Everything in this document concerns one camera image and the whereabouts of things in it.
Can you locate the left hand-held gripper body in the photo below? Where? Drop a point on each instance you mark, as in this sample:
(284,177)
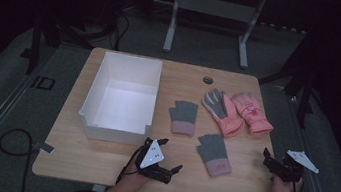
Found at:
(152,155)

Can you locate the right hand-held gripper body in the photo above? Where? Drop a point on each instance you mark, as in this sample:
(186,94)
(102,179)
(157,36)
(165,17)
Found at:
(292,172)

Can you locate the grey knit glove pink cuff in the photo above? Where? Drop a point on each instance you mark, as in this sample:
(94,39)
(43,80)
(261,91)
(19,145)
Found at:
(184,113)
(213,150)

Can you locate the pink ski glove cartoon print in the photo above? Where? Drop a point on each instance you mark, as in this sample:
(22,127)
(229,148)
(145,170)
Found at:
(252,112)

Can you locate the white plastic storage box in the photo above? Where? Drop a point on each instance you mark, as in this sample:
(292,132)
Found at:
(123,103)

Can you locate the pink ski glove grey palm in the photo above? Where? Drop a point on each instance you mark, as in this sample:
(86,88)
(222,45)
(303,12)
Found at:
(227,117)

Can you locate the person's left hand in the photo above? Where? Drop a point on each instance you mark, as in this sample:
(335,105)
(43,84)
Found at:
(133,178)

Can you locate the black tripod stand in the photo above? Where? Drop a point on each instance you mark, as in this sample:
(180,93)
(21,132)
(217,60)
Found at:
(36,43)
(303,91)

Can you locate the grey table grommet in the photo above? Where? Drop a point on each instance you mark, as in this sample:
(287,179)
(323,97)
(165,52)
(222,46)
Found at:
(208,80)

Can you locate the white metal desk frame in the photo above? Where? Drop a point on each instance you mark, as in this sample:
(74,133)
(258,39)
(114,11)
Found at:
(214,6)

